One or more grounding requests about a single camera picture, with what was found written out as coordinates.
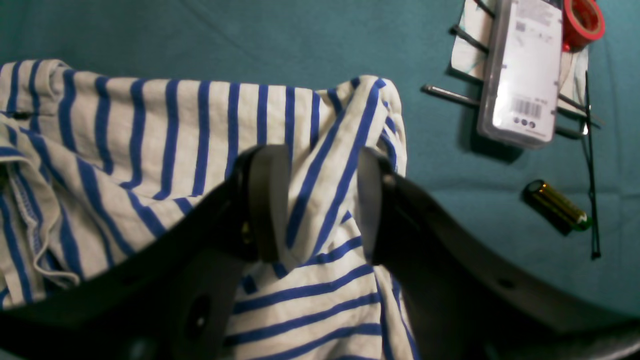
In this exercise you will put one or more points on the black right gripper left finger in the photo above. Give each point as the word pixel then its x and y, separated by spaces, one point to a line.
pixel 173 299

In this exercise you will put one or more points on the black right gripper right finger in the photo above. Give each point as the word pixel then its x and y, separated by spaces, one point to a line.
pixel 465 302

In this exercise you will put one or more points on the blue white striped T-shirt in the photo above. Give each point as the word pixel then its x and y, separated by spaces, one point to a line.
pixel 94 169

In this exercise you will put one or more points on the green AA battery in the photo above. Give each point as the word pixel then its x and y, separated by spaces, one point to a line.
pixel 556 208

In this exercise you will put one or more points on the blue table cloth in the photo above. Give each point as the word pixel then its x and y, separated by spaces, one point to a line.
pixel 318 44

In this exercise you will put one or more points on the white plastic box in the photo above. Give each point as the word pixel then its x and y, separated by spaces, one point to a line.
pixel 521 77

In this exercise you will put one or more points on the red tape roll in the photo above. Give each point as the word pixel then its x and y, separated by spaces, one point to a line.
pixel 583 24

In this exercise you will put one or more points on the black cable tie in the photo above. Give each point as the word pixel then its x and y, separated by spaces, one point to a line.
pixel 596 235

